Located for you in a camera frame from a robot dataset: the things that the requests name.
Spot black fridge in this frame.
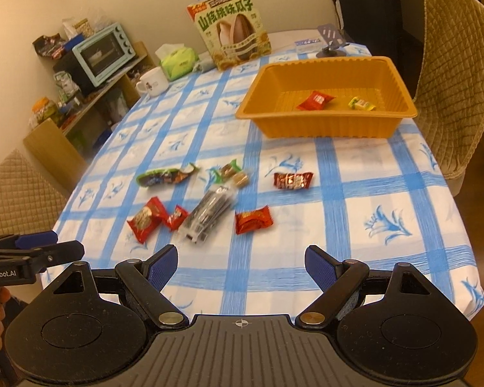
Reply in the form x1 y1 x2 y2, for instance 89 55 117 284
330 0 401 46

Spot clear tan candy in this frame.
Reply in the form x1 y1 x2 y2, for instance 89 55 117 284
228 170 251 188

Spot dark snack bags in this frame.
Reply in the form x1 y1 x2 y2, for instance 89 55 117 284
33 32 68 58

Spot clear black snack packet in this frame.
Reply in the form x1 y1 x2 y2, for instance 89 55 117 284
178 185 237 245

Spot beige quilted chair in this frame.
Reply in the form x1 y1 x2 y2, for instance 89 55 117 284
0 149 72 239
412 0 484 181

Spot sunflower seed bag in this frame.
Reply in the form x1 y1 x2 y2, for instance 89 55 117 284
186 0 272 71

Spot green long snack packet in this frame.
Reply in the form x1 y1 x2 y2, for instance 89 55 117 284
136 164 200 187

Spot clear bag of nuts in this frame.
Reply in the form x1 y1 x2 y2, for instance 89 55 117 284
62 17 94 40

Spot blue white tissue pack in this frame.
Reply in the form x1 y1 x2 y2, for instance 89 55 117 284
294 38 324 52

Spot wooden shelf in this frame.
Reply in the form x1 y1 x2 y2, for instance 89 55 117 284
23 40 159 191

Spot dark red snack packet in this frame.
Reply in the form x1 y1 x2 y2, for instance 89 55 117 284
273 171 314 191

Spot red packet with round picture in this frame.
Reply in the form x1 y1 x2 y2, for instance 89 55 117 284
127 197 165 243

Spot green wrapped brown candy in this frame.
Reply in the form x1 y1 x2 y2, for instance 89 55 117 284
209 159 243 182

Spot blue checked tablecloth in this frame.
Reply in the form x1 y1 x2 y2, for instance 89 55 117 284
40 42 484 324

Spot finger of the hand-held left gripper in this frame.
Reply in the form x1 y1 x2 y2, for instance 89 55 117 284
0 240 85 274
0 230 59 251

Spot green tissue pack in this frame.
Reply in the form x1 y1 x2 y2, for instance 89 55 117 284
159 46 198 81

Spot red orange snack packet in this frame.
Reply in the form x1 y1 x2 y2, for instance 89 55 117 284
234 205 274 235

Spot red snack packet white label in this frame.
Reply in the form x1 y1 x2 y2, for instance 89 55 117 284
296 91 336 112

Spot jar with orange lid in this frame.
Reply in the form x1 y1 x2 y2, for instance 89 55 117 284
29 97 62 126

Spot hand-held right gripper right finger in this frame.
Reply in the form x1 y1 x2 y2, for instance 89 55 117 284
296 245 442 330

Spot light blue toaster oven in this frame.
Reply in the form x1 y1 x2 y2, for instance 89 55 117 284
71 23 136 86

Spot orange plastic tray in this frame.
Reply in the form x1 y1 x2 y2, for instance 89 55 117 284
236 57 418 139

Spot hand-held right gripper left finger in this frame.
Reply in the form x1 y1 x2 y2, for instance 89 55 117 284
42 245 188 330

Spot white mug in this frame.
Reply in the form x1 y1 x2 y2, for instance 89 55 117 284
136 67 169 97

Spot yellow green wrapped candy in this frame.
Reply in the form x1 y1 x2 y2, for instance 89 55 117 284
348 96 377 112

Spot small red snack packet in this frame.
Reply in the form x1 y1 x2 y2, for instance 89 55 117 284
162 205 189 231

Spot grey phone stand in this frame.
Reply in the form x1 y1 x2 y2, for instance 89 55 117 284
315 23 351 58

